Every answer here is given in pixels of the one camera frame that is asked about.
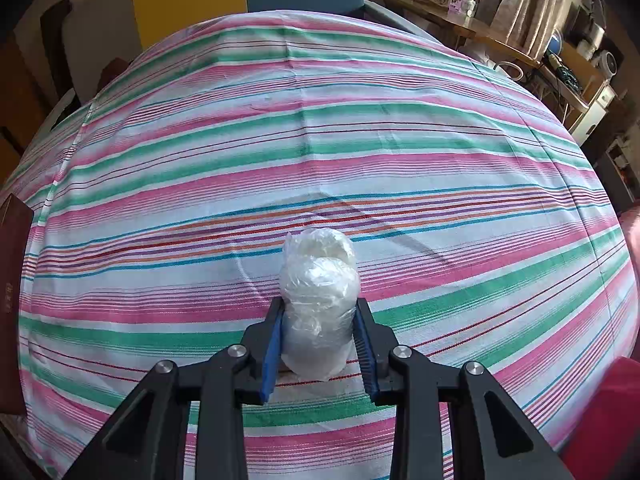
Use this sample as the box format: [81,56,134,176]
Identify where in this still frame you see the white plastic-wrapped ball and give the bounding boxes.
[279,229,361,381]

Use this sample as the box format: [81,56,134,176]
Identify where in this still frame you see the floral curtain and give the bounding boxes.
[480,0,571,56]

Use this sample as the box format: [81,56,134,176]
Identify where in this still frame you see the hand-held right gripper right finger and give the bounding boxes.
[352,299,576,480]

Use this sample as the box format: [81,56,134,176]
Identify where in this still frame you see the wooden desk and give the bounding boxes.
[382,0,606,111]

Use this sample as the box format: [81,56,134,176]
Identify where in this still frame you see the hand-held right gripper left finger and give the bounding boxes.
[67,299,286,480]

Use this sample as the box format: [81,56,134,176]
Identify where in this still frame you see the striped cloth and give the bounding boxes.
[0,10,640,461]

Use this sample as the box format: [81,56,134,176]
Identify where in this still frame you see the gold-lined tin box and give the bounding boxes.
[0,195,35,416]

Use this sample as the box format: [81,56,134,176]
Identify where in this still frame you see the grey yellow blue sofa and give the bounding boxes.
[131,0,426,51]

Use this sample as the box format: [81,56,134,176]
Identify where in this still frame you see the pink red cloth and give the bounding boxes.
[565,210,640,480]

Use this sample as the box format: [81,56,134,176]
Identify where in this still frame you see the white fan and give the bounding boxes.
[595,50,624,79]

